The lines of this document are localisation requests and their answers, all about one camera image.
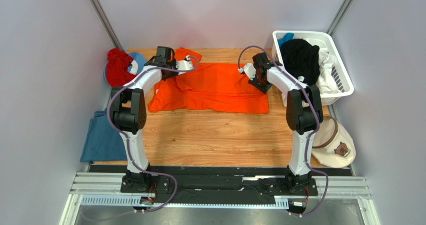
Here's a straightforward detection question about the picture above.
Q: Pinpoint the white t shirt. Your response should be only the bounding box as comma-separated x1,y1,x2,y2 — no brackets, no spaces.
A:
316,48,341,95

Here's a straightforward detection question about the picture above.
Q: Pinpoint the white laundry basket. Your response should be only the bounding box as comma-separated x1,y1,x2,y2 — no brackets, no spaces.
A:
272,30,355,106

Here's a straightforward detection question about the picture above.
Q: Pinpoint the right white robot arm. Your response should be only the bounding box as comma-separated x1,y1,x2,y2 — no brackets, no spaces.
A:
243,52,324,195

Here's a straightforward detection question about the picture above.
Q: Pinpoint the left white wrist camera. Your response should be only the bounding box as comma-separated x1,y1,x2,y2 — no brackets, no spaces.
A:
176,55,194,74

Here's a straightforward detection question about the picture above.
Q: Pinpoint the beige bear cap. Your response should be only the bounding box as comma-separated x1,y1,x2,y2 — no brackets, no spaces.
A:
312,116,357,169

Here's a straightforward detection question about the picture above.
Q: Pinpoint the light blue cap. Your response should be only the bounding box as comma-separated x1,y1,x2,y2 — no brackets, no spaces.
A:
104,52,148,82

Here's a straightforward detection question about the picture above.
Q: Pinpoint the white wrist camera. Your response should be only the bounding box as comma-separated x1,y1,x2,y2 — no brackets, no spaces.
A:
238,63,257,81
176,55,194,74

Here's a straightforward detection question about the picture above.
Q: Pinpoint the red t shirt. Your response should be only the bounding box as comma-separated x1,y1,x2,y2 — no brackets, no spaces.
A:
106,48,136,88

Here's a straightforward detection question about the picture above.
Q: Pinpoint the folded blue t shirt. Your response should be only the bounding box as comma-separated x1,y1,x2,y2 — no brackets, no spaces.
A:
80,110,127,163

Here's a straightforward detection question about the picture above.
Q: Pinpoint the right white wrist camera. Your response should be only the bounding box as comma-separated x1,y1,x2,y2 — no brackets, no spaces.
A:
238,63,257,81

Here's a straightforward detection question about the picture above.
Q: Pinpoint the orange t shirt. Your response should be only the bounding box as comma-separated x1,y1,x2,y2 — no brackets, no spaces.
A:
148,62,270,114

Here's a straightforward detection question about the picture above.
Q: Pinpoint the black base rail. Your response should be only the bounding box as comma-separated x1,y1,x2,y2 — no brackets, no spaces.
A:
89,165,351,207

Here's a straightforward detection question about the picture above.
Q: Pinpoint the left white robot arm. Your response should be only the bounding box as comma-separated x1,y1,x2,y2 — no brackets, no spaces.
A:
107,46,179,193

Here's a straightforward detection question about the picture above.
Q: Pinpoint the teal blue garment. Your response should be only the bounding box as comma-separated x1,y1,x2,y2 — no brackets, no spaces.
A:
277,33,295,48

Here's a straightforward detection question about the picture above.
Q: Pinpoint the black t shirt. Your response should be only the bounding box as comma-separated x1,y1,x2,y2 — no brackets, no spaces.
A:
280,39,320,86

